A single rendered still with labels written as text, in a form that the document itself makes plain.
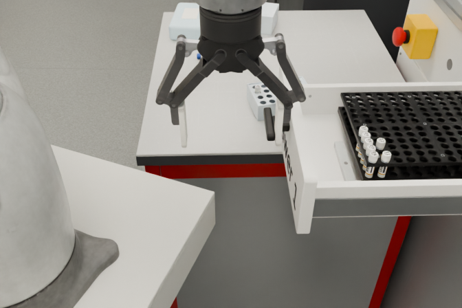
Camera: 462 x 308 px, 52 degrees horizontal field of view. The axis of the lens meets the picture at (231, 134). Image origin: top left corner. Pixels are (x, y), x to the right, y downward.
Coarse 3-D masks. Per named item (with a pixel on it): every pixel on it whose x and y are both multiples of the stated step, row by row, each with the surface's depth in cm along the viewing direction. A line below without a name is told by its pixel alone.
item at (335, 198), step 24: (312, 96) 83; (336, 96) 83; (312, 120) 84; (336, 120) 84; (312, 144) 79; (336, 168) 74; (336, 192) 64; (360, 192) 64; (384, 192) 64; (408, 192) 64; (432, 192) 64; (456, 192) 64; (312, 216) 66; (336, 216) 66; (360, 216) 67; (384, 216) 67
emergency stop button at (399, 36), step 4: (396, 28) 100; (400, 28) 99; (396, 32) 99; (400, 32) 98; (404, 32) 100; (396, 36) 99; (400, 36) 98; (404, 36) 99; (396, 40) 99; (400, 40) 99; (404, 40) 100; (396, 44) 100; (400, 44) 99
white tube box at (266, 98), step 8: (304, 80) 101; (248, 88) 100; (264, 88) 99; (248, 96) 101; (256, 96) 97; (264, 96) 97; (272, 96) 97; (256, 104) 95; (264, 104) 94; (272, 104) 95; (256, 112) 96; (272, 112) 96
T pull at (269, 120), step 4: (264, 108) 74; (268, 108) 74; (264, 112) 73; (268, 112) 73; (264, 116) 73; (268, 116) 72; (272, 116) 73; (268, 120) 72; (272, 120) 72; (268, 124) 71; (272, 124) 71; (284, 124) 71; (288, 124) 71; (268, 128) 70; (272, 128) 70; (284, 128) 71; (288, 128) 71; (268, 132) 69; (272, 132) 69; (268, 136) 69; (272, 136) 69; (268, 140) 69; (272, 140) 69
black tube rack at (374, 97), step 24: (360, 96) 79; (384, 96) 79; (408, 96) 78; (432, 96) 79; (456, 96) 79; (384, 120) 74; (408, 120) 73; (432, 120) 74; (456, 120) 74; (408, 144) 69; (432, 144) 69; (456, 144) 70; (360, 168) 69; (408, 168) 69; (432, 168) 69; (456, 168) 70
